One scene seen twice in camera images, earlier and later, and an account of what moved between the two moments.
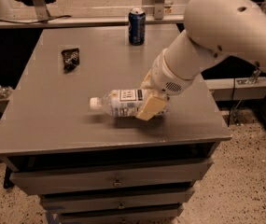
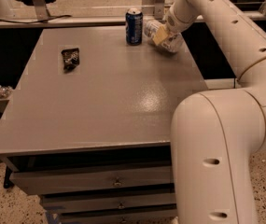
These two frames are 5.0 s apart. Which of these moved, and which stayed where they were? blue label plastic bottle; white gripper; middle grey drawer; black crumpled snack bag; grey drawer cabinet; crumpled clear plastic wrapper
Moved: white gripper; blue label plastic bottle
Stayed: crumpled clear plastic wrapper; middle grey drawer; black crumpled snack bag; grey drawer cabinet
